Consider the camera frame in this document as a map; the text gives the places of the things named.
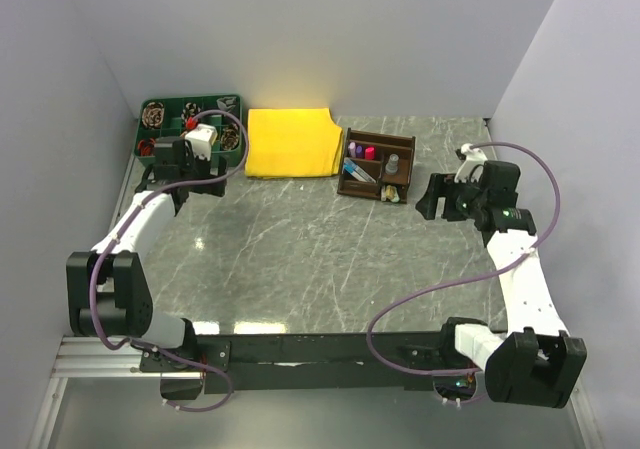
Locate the purple capped marker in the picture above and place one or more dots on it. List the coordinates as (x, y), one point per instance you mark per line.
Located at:
(359, 150)

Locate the clear blue ballpoint pen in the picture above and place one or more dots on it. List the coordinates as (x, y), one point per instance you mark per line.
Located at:
(348, 161)

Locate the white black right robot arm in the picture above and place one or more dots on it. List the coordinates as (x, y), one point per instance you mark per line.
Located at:
(536, 361)

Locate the blue capped marker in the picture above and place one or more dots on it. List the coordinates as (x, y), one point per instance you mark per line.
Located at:
(358, 173)

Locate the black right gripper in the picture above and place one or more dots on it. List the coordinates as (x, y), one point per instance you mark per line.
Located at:
(438, 187)

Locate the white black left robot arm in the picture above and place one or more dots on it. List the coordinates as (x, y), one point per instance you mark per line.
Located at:
(107, 290)

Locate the black patterned rolled tie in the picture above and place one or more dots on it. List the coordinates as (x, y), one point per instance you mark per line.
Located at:
(190, 110)

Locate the red black rolled tie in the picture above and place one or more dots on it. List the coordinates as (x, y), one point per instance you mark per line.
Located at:
(145, 147)

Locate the aluminium frame rail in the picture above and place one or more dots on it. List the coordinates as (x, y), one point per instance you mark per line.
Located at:
(84, 357)

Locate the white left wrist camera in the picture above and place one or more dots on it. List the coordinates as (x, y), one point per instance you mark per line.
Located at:
(202, 139)

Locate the grey rolled tie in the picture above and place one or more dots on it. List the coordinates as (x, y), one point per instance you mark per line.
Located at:
(230, 104)

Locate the pink brown rolled tie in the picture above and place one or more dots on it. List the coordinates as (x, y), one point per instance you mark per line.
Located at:
(152, 116)

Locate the brown wooden desk organizer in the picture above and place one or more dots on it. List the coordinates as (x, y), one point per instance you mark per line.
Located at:
(385, 145)

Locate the yellow folded cloth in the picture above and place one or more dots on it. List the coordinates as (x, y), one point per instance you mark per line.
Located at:
(293, 143)

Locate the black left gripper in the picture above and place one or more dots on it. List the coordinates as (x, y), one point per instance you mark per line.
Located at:
(206, 165)

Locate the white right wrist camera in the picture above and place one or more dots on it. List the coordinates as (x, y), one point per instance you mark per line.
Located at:
(472, 164)

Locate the green compartment tray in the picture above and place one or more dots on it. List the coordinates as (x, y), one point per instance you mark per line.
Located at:
(173, 126)

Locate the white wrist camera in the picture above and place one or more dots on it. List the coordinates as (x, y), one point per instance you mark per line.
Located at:
(472, 164)
(202, 139)

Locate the brown dotted rolled tie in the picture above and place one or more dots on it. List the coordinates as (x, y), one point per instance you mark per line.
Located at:
(230, 138)

